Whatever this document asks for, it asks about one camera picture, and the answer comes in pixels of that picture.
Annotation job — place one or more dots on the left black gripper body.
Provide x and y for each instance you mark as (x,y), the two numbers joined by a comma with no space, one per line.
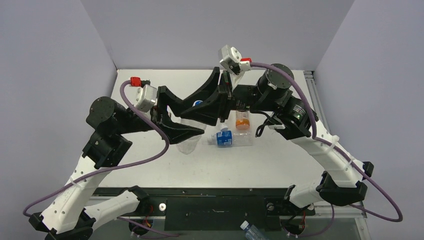
(136,122)

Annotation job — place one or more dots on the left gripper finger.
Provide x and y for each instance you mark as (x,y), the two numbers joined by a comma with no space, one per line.
(176,132)
(165,99)

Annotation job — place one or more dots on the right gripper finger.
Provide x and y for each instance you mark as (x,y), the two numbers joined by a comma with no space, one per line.
(210,111)
(205,90)

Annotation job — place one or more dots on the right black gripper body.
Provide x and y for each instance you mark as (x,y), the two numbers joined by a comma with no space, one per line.
(226,97)

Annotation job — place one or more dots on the clear bottle blue-white cap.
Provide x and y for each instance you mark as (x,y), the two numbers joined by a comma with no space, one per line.
(188,146)

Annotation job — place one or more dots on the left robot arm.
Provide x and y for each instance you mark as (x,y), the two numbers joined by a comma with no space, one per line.
(69,217)

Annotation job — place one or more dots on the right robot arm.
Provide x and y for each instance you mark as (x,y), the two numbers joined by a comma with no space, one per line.
(277,96)

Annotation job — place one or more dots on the large clear empty bottle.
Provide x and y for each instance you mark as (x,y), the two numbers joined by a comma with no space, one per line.
(223,127)

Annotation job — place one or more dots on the orange drink bottle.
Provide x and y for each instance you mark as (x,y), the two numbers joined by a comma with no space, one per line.
(242,120)

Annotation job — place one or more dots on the clear bottle blue label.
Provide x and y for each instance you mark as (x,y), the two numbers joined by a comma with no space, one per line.
(228,138)

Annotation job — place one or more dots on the water bottle under table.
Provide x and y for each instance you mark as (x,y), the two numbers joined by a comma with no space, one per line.
(252,232)

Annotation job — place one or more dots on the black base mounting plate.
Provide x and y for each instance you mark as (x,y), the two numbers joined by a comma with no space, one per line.
(218,209)

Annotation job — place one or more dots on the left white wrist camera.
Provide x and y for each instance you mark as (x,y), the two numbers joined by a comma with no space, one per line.
(146,94)

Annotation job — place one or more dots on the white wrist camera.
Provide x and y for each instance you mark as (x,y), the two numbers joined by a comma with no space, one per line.
(146,94)
(231,60)

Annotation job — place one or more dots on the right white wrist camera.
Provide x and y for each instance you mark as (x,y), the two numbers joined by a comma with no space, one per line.
(231,60)

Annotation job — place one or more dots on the aluminium frame rail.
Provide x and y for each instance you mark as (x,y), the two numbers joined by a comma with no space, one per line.
(316,102)

